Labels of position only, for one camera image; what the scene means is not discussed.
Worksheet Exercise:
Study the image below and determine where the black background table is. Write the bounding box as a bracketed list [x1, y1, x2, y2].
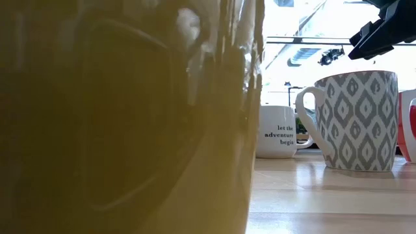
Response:
[283, 81, 306, 107]

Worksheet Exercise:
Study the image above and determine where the white mug with black lettering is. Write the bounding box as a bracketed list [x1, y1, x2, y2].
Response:
[255, 105, 315, 160]

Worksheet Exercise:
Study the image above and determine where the small background potted plant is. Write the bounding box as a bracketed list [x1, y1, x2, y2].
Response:
[294, 116, 309, 135]

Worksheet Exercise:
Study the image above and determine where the black ceiling-mounted camera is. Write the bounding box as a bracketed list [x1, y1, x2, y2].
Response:
[317, 46, 346, 67]

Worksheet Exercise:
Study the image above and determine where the red and white mug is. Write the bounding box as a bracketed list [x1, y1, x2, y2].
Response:
[396, 88, 416, 164]

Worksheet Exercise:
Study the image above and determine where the ceiling air vent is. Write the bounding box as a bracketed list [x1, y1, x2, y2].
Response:
[287, 47, 322, 68]

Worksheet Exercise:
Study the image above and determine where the grey white ikat mug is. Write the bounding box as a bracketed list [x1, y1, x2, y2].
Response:
[294, 70, 400, 173]

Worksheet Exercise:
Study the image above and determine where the cream yellow mug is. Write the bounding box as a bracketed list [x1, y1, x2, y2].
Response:
[0, 0, 268, 234]

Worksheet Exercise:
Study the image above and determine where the overhead light bar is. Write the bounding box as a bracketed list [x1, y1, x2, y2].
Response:
[266, 34, 416, 47]

